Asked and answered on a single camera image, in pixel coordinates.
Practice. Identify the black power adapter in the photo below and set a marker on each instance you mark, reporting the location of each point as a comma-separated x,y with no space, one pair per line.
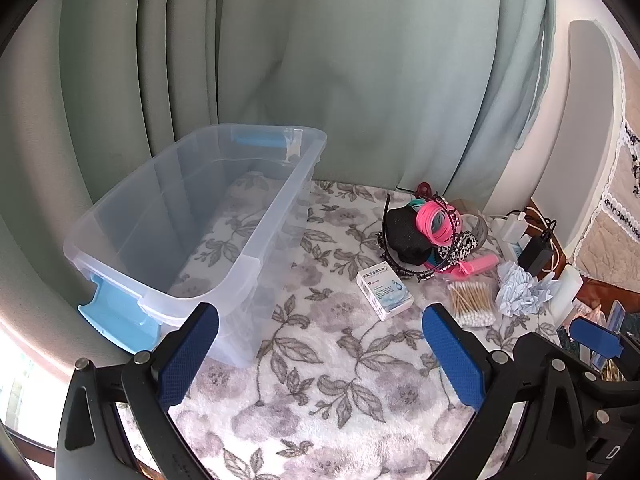
535,255

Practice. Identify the pink hair roller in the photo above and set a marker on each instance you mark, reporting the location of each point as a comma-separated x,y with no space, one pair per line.
475,265

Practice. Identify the white medicine box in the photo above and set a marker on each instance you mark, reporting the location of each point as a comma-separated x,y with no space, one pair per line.
385,290

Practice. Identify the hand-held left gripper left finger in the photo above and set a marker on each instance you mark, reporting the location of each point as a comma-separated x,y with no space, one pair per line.
187,355

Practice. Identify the crumpled white paper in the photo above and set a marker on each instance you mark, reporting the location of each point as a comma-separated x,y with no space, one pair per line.
520,292

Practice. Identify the black mesh hair net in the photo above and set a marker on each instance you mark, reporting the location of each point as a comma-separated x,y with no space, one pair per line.
407,237

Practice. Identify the white power strip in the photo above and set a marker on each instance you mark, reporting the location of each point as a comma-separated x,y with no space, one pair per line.
510,249

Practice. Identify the floral fleece blanket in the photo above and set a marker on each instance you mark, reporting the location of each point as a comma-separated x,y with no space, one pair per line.
320,385

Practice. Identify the teal hair clip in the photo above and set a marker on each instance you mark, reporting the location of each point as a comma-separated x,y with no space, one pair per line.
414,205

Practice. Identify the grey padded headboard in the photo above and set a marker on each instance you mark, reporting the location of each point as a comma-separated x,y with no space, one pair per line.
590,135

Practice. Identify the pale green curtain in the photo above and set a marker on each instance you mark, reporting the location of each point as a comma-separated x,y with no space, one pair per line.
350,60

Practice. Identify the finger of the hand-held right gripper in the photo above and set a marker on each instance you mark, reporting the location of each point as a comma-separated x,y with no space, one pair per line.
595,335
537,345

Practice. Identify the white charger plug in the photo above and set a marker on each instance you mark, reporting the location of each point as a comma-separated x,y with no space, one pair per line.
512,227

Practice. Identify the black toothed headband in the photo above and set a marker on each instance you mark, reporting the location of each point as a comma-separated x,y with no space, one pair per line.
412,272

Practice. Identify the pack of cotton swabs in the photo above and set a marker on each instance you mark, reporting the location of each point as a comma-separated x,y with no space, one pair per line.
470,302

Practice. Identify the black studded headband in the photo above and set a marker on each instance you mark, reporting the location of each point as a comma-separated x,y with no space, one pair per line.
454,217

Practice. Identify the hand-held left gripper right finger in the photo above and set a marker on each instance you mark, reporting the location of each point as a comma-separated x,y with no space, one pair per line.
452,355

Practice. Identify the leopard print scrunchie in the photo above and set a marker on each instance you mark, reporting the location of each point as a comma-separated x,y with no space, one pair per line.
462,247

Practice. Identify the brown wooden desktop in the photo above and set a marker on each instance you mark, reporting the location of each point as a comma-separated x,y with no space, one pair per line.
597,290

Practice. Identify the clear plastic storage box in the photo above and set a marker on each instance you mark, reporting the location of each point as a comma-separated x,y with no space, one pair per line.
125,240

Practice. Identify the red hair claw clip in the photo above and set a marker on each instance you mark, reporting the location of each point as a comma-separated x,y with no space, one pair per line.
411,189

